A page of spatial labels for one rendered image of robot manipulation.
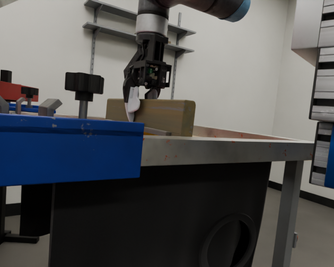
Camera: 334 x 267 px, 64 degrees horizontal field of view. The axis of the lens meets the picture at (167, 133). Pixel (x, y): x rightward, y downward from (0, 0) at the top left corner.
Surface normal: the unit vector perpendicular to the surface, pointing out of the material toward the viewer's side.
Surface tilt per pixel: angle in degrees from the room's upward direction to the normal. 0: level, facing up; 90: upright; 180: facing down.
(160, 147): 90
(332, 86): 90
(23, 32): 90
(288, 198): 90
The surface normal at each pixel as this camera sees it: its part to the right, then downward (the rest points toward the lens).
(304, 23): -0.67, 0.00
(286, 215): -0.83, -0.04
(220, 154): 0.55, 0.11
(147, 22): -0.18, 0.08
